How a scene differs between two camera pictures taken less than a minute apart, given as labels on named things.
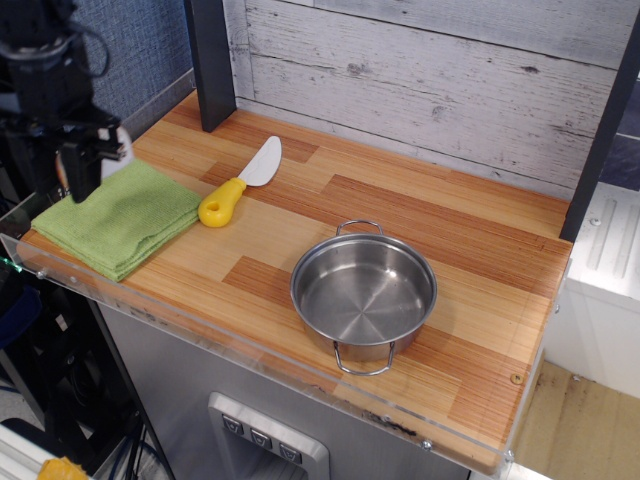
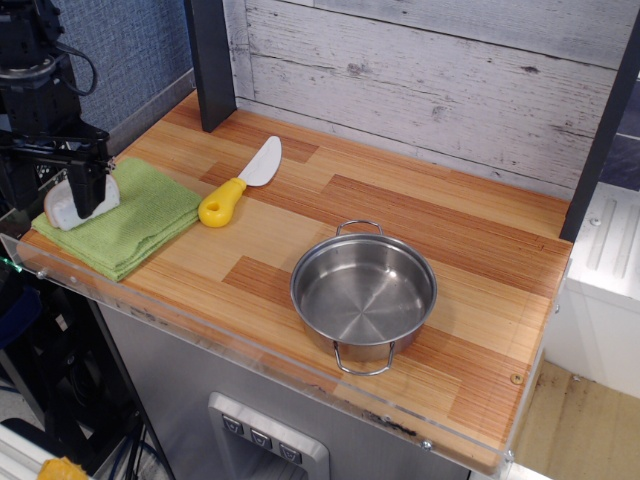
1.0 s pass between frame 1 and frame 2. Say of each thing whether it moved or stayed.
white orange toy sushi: moved
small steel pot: stayed
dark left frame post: stayed
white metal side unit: stayed
